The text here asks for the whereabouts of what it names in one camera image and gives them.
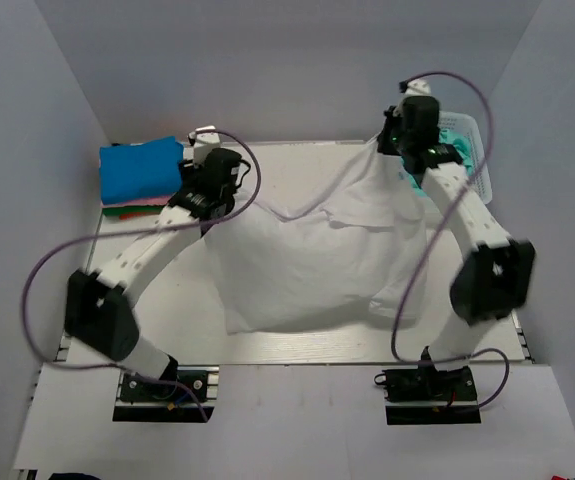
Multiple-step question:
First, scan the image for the teal t shirt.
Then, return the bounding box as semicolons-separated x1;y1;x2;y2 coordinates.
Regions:
399;127;476;199

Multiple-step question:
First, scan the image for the white t shirt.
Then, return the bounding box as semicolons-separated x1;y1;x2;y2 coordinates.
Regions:
204;139;427;334

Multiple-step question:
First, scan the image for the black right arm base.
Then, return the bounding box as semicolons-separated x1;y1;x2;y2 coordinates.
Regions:
374;367;481;426

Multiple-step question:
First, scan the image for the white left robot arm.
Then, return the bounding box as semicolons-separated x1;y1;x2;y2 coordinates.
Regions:
65;147;248;399

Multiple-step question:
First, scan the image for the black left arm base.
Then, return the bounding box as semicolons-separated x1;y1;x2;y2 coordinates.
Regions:
112;366;219;424

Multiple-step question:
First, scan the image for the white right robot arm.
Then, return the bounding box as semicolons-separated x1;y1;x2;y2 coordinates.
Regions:
378;94;536;399

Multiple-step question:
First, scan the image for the folded green t shirt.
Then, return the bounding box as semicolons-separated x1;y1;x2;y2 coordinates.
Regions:
102;205;163;220

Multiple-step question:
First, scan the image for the folded blue t shirt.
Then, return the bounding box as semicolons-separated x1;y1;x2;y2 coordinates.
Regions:
99;136;184;205

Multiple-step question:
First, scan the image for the folded red t shirt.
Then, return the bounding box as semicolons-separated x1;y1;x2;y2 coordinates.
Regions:
118;210;160;221

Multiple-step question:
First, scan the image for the white plastic basket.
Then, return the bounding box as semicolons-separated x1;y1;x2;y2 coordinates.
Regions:
439;111;493;204

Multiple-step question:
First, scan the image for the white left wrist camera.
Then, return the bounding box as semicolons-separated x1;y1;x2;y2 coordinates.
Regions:
187;125;221;164

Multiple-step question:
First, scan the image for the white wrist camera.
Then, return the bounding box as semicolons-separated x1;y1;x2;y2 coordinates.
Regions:
399;78;432;97
187;125;221;164

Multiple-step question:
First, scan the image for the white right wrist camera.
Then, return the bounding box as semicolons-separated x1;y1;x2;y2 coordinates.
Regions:
399;78;432;97

